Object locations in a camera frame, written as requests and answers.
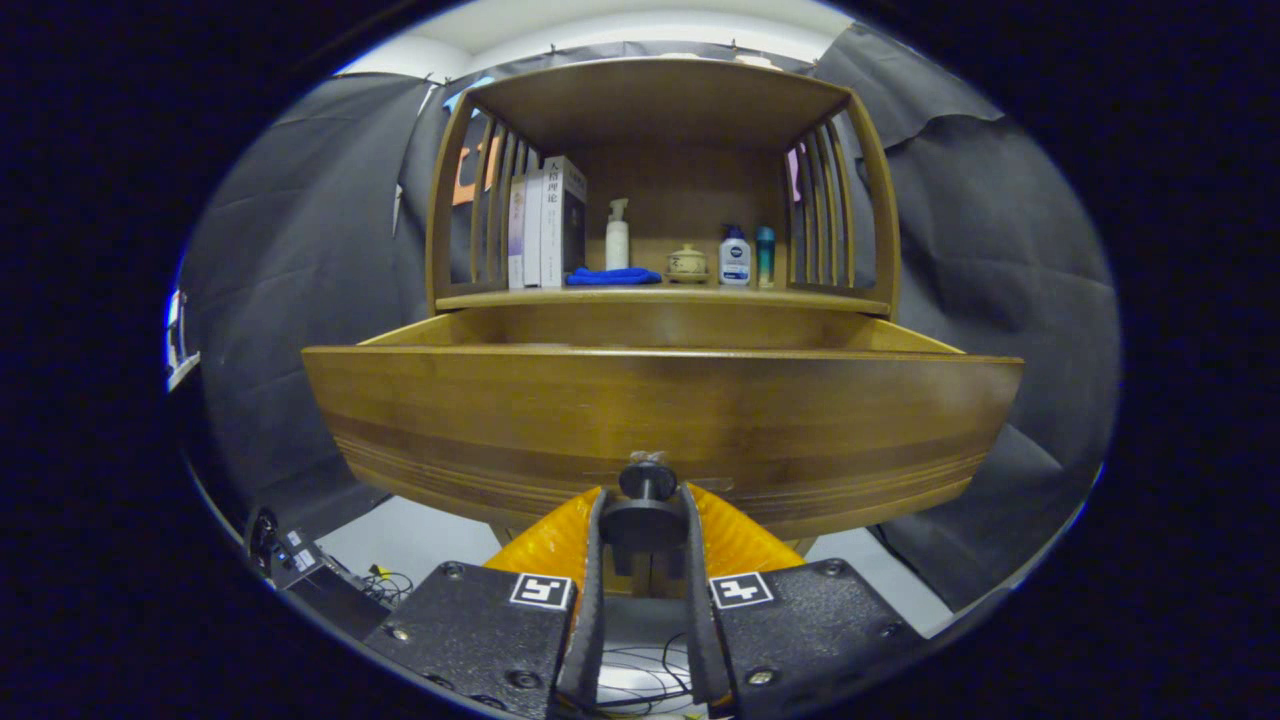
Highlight cream lidded teacup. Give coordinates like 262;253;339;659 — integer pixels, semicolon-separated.
666;244;711;285

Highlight wooden drawer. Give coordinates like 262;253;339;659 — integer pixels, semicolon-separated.
302;305;1025;546

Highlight black electronics box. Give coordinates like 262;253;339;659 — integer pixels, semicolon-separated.
245;505;401;641

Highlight lilac book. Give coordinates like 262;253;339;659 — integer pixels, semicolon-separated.
507;176;527;291

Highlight white lotion bottle blue cap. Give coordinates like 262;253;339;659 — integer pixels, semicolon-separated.
718;225;752;288

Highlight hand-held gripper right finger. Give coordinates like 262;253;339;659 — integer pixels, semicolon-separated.
680;484;926;719

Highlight thick white book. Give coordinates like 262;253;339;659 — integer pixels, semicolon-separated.
540;156;588;289

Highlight wooden cabinet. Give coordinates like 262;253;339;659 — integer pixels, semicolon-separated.
425;55;903;601

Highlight thin white book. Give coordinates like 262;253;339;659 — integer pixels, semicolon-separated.
523;170;544;289

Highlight white pump bottle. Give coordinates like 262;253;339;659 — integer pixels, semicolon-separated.
605;198;631;271

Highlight black floor cables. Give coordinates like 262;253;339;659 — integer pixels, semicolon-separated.
598;630;706;719

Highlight blue folded cloth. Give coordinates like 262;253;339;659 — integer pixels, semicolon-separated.
565;266;663;287

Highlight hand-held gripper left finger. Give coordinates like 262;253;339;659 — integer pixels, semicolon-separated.
362;486;609;720

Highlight black drawer knob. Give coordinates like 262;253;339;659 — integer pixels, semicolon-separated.
600;460;689;576

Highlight wooden countertop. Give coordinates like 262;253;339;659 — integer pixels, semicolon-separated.
436;285;891;316

